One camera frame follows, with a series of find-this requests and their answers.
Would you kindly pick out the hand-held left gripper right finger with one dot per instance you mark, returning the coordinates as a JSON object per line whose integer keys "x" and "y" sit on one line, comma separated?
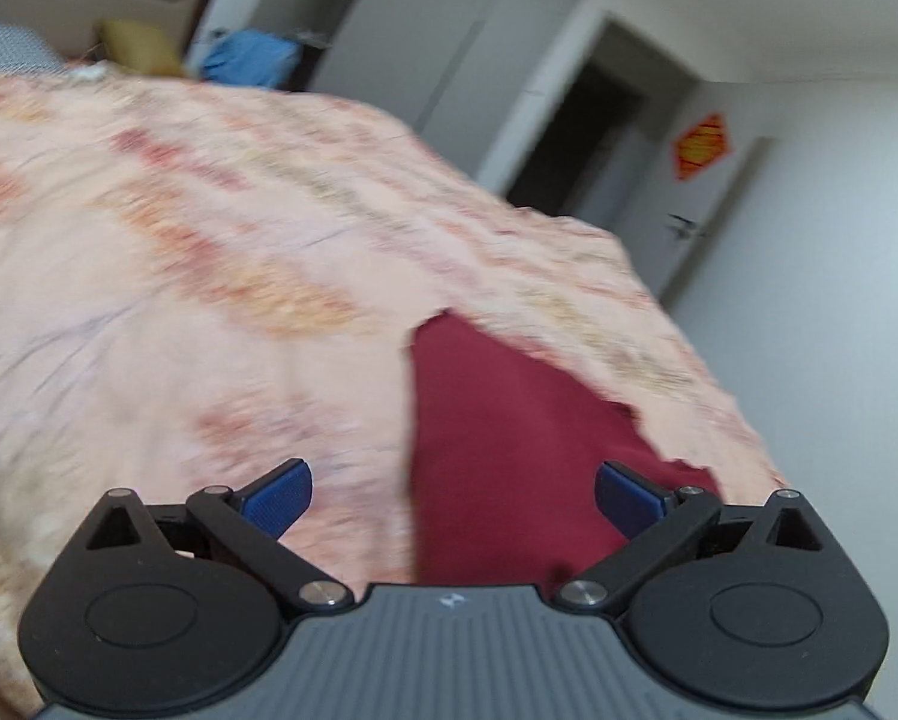
{"x": 629, "y": 499}

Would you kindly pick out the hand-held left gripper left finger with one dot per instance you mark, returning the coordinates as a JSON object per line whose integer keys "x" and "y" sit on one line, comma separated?
{"x": 276, "y": 499}

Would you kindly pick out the dark red garment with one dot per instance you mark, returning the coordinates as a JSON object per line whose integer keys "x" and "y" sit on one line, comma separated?
{"x": 501, "y": 435}

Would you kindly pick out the pink floral bedspread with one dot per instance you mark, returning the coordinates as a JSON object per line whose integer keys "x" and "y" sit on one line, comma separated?
{"x": 194, "y": 277}

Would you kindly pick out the white door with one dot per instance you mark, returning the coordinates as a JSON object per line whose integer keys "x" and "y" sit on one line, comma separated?
{"x": 707, "y": 202}

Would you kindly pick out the red diamond door decoration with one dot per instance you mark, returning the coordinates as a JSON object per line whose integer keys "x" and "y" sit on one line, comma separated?
{"x": 701, "y": 146}

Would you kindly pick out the blue cloth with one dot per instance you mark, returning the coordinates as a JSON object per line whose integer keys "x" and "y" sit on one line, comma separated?
{"x": 250, "y": 60}

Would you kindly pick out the mustard yellow pillow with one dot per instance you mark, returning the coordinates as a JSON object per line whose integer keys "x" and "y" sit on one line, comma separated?
{"x": 141, "y": 49}

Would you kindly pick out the white wardrobe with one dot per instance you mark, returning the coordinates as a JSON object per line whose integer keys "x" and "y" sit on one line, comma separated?
{"x": 434, "y": 30}

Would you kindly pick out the grey checkered pillow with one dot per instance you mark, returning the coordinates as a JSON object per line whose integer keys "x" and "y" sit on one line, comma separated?
{"x": 6, "y": 49}

